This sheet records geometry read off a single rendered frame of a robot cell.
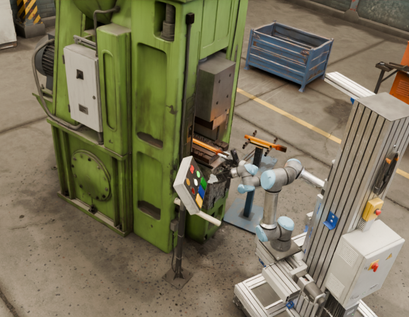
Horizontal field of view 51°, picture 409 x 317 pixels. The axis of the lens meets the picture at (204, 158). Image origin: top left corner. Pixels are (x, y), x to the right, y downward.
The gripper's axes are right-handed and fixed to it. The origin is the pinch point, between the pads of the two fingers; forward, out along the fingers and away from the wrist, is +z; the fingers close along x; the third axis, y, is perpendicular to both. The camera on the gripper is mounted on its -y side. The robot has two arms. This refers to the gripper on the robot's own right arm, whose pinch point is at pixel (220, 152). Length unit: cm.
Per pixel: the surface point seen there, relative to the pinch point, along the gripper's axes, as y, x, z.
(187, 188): -15, -70, -16
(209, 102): -53, -18, 5
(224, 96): -52, 1, 3
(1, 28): 64, 140, 517
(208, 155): 1.8, -8.0, 6.3
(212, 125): -31.4, -12.5, 3.3
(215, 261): 100, -24, -23
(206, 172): 12.4, -16.0, 2.3
